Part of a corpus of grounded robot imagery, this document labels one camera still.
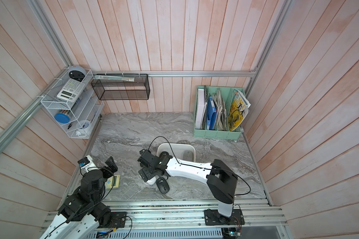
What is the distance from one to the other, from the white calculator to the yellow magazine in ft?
3.10

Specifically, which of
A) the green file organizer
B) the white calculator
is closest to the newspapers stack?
the green file organizer

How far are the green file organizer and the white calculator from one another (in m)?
0.69

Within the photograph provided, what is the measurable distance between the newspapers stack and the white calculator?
82 centimetres

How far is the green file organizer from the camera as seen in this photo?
95cm
